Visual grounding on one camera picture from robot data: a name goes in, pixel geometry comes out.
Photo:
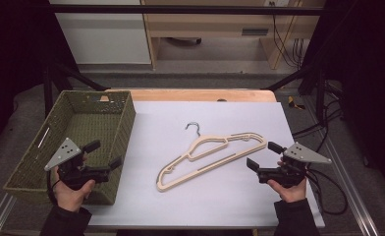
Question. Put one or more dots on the white cabinet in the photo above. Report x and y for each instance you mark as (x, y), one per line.
(105, 36)

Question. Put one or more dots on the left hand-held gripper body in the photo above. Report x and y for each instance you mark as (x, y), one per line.
(64, 153)

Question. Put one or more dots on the person's right hand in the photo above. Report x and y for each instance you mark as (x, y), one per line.
(292, 194)

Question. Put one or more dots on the yellow and black tool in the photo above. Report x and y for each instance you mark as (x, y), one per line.
(293, 104)

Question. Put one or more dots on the black slanted frame strut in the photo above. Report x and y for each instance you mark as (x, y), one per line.
(79, 78)
(295, 77)

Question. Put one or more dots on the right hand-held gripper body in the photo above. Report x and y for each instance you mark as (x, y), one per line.
(303, 154)

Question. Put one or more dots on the person's left hand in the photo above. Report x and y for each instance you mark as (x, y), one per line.
(69, 198)

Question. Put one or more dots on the black horizontal frame bar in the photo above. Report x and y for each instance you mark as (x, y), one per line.
(180, 9)

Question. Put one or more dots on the beige plastic clothes hanger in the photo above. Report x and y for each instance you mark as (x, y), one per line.
(213, 144)

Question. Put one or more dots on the green woven basket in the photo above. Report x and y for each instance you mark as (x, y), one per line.
(82, 121)

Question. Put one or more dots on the white table mat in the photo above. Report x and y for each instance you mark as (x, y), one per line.
(213, 203)

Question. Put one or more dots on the light wooden desk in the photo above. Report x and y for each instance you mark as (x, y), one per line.
(213, 23)

